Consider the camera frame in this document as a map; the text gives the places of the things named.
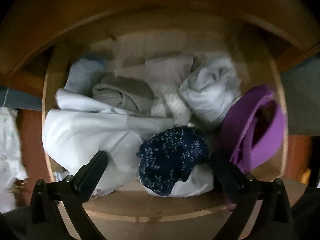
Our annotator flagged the white knitted garment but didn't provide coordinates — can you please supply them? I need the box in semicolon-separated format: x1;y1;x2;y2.
149;82;192;126

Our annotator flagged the light blue rolled underwear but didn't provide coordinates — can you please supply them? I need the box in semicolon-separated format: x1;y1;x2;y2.
64;54;107;97

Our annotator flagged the navy floral underwear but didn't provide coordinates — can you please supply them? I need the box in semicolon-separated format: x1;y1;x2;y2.
137;126;209;197

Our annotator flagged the large white garment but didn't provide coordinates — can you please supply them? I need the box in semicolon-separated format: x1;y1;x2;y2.
42;89;175;195

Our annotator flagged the grey underwear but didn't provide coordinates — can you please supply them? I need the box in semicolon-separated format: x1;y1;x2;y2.
92;73;154;114

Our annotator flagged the wooden drawer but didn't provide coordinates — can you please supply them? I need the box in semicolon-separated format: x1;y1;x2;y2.
41;10;309;240

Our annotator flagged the purple underwear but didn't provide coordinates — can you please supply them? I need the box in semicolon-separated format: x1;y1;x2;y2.
221;85;285;173

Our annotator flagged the white underwear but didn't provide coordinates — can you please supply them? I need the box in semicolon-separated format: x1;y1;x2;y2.
179;57;241;127

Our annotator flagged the wooden nightstand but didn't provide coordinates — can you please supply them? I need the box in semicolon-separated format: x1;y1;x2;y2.
1;0;319;96

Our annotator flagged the blue checked cloth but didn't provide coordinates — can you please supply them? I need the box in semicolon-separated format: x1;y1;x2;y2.
0;85;42;111

